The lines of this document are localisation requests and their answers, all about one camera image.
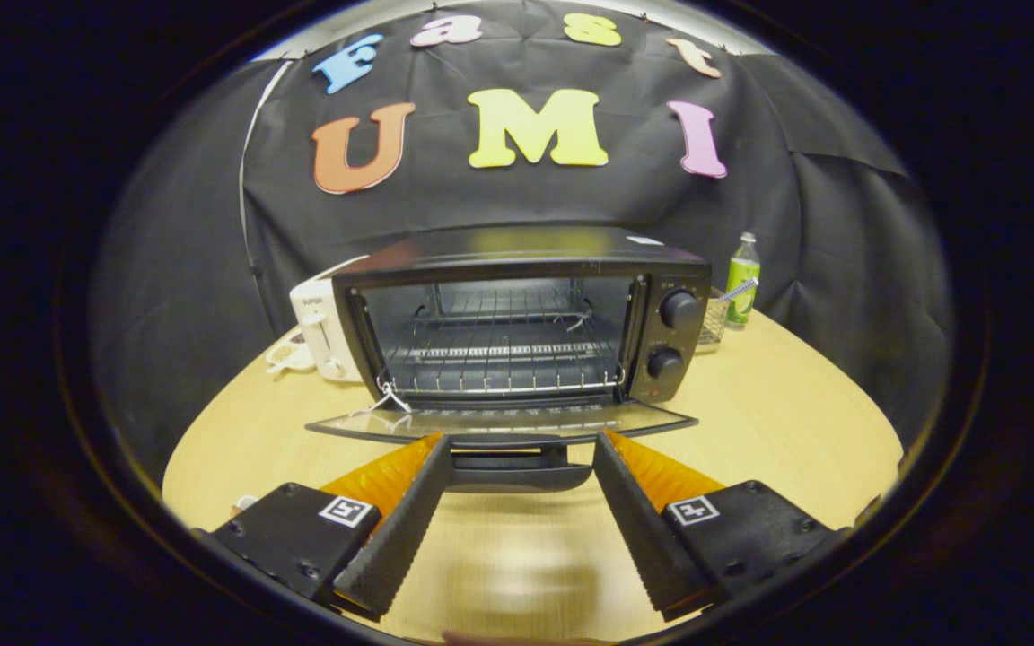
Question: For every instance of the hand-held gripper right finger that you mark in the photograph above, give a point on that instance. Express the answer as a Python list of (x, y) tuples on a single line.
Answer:
[(647, 538)]

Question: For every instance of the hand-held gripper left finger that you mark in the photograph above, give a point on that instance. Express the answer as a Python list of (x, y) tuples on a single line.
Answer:
[(396, 538)]

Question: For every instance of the black toaster oven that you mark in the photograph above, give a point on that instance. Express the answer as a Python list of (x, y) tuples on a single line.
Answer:
[(517, 247)]

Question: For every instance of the white pop-up toaster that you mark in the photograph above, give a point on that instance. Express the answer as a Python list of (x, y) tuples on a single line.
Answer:
[(319, 314)]

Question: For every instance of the small white seed dish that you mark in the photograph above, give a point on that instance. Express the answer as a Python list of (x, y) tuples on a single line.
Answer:
[(288, 359)]

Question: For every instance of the green drink bottle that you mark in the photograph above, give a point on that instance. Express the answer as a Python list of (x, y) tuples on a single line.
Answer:
[(740, 267)]

